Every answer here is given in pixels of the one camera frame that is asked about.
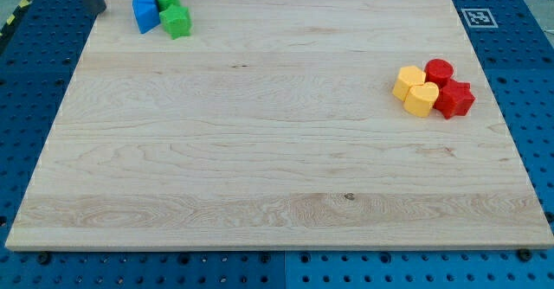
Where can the yellow heart block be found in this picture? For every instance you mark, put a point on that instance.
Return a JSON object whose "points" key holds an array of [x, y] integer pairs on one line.
{"points": [[420, 99]]}

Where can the red cylinder block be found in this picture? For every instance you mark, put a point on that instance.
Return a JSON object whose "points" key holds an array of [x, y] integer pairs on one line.
{"points": [[439, 72]]}

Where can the yellow hexagon block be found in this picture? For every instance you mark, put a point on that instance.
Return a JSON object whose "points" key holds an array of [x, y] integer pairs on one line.
{"points": [[407, 77]]}

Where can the black bolt front left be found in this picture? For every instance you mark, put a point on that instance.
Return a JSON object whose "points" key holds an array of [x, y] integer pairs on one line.
{"points": [[43, 258]]}

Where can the light wooden board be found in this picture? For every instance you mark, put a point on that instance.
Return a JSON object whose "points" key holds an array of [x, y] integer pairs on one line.
{"points": [[273, 126]]}

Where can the blue pentagon block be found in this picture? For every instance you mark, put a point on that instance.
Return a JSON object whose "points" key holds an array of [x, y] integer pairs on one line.
{"points": [[146, 15]]}

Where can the green star block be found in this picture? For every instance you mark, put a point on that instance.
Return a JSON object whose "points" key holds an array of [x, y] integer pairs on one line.
{"points": [[176, 21]]}

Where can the red star block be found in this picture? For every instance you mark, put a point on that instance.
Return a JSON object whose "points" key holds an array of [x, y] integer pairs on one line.
{"points": [[455, 99]]}

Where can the white fiducial marker tag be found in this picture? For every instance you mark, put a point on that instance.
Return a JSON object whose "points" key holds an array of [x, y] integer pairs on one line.
{"points": [[479, 18]]}

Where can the black bolt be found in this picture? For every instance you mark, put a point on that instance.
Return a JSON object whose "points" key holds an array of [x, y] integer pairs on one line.
{"points": [[524, 254], [43, 258]]}

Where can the black bolt front right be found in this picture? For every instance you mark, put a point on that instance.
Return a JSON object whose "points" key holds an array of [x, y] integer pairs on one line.
{"points": [[524, 254]]}

